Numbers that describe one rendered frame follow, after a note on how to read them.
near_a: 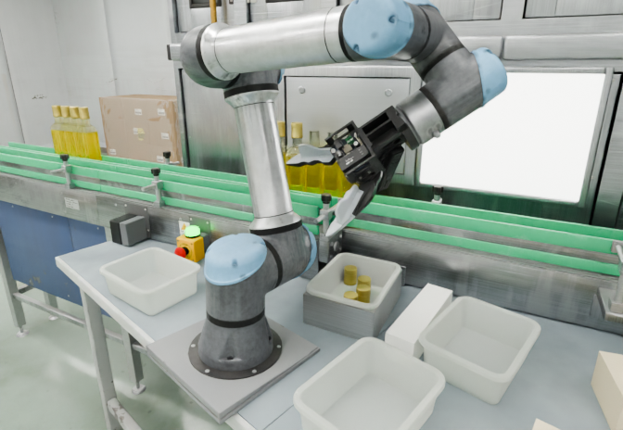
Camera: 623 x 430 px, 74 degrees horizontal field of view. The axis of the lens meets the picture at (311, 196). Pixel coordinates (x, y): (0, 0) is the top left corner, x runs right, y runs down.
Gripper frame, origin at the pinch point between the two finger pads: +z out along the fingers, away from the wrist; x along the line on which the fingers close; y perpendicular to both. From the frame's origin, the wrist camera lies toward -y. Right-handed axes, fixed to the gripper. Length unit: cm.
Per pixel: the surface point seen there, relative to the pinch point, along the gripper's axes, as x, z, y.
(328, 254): -3.0, 11.0, -42.3
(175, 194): -46, 46, -40
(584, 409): 49, -20, -31
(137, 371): -17, 116, -83
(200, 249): -25, 45, -42
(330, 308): 12.0, 13.0, -28.2
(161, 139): -297, 179, -280
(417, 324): 23.7, -1.7, -30.3
